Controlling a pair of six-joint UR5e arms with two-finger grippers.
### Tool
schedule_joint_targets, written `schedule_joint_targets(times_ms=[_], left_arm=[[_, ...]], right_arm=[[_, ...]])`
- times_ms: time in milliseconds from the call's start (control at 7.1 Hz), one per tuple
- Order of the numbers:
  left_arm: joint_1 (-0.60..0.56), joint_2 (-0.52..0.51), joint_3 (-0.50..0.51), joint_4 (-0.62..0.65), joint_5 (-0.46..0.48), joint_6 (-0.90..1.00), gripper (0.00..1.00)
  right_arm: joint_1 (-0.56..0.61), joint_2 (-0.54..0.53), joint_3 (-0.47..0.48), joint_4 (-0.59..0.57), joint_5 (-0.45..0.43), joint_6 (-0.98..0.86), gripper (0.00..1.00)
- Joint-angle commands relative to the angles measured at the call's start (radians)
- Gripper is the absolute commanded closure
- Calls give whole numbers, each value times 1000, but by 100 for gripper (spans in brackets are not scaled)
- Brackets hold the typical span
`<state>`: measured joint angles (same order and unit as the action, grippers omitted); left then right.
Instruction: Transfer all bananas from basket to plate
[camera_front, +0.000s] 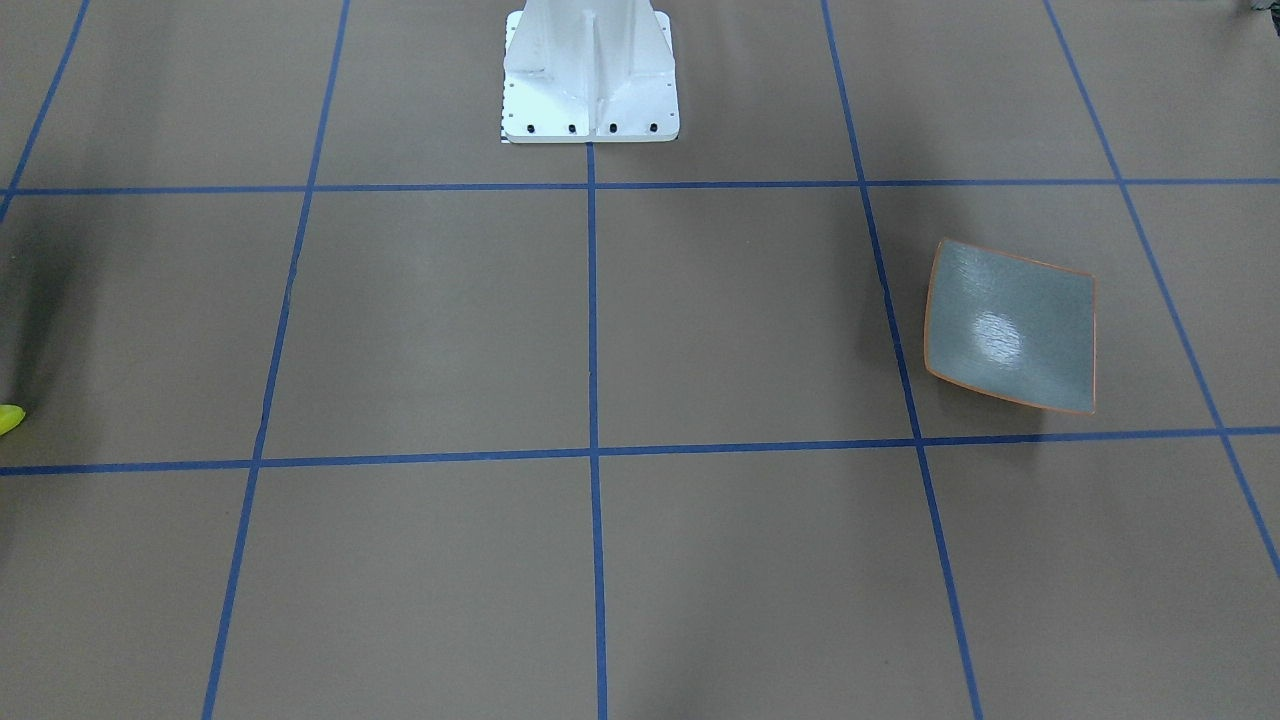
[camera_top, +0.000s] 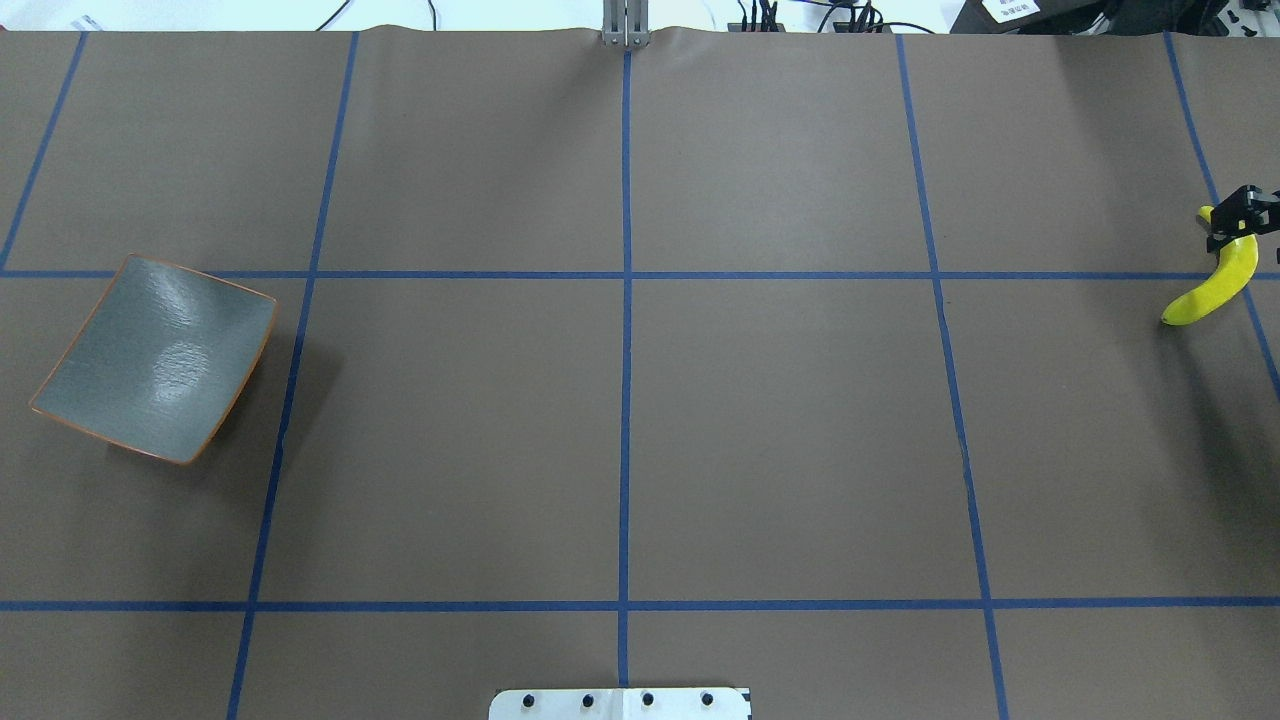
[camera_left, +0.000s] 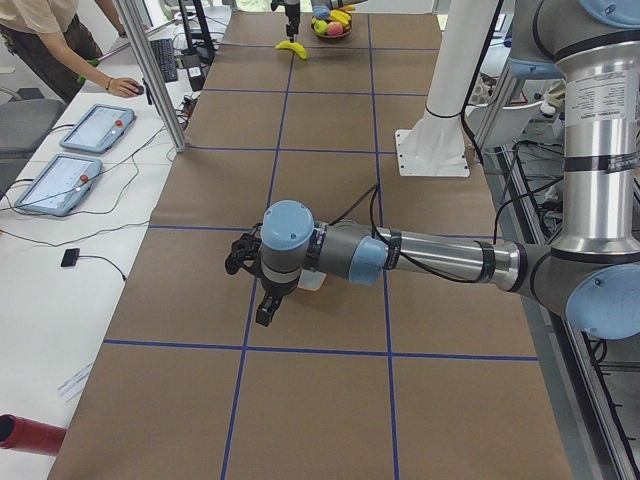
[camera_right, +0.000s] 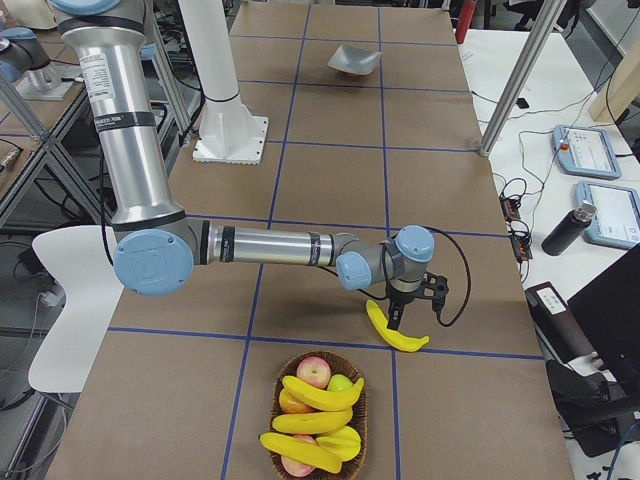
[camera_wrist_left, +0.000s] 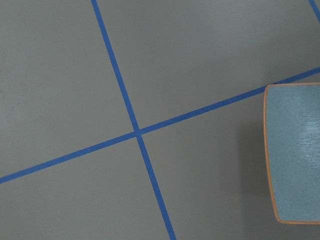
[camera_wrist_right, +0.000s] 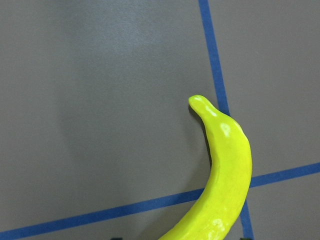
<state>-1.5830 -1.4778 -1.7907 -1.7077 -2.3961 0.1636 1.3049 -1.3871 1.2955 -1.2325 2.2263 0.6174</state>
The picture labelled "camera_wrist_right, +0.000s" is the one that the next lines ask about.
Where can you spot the yellow-green banana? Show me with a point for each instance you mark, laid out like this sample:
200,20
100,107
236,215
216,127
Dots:
219,206

